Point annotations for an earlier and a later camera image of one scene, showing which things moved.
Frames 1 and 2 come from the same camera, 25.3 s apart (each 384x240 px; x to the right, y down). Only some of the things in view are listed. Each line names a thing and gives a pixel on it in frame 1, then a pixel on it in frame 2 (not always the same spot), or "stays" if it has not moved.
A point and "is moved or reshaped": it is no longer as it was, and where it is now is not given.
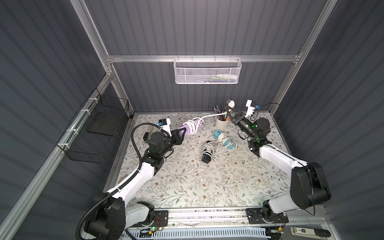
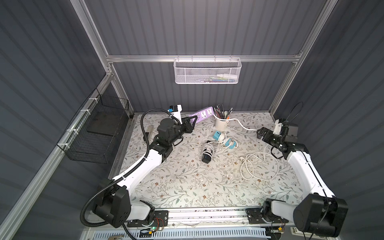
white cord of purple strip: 191,126 → 262,165
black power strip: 207,152 stays
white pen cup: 221,125 stays
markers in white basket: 222,78 stays
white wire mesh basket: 207,71 stays
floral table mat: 215,167 stays
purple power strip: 190,126 is moved or reshaped
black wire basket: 91,137 stays
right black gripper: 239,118 → 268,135
